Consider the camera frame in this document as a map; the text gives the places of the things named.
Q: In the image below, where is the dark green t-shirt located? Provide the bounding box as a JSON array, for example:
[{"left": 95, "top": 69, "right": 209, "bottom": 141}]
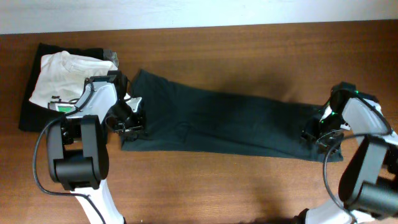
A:
[{"left": 121, "top": 70, "right": 324, "bottom": 162}]

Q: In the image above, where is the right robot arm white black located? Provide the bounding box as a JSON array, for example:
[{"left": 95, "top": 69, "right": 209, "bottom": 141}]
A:
[{"left": 292, "top": 82, "right": 397, "bottom": 223}]

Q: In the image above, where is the folded black garment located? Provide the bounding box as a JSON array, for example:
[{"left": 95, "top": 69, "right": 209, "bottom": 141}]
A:
[{"left": 19, "top": 43, "right": 105, "bottom": 133}]

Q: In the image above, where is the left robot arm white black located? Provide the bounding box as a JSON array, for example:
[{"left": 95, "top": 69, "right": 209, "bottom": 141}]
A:
[{"left": 43, "top": 70, "right": 146, "bottom": 223}]

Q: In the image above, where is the folded white t-shirt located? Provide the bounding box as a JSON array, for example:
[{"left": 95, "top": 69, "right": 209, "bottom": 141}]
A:
[{"left": 29, "top": 51, "right": 118, "bottom": 112}]

